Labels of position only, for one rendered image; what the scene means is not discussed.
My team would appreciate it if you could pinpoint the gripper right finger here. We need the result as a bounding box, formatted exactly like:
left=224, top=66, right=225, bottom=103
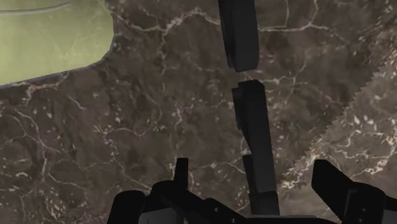
left=311, top=159, right=397, bottom=224

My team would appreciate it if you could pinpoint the black oblong block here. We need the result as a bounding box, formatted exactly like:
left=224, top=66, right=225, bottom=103
left=218, top=0, right=260, bottom=73
left=231, top=80, right=281, bottom=216

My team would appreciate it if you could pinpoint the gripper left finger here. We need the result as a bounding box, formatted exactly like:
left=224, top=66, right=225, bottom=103
left=106, top=157, right=218, bottom=224

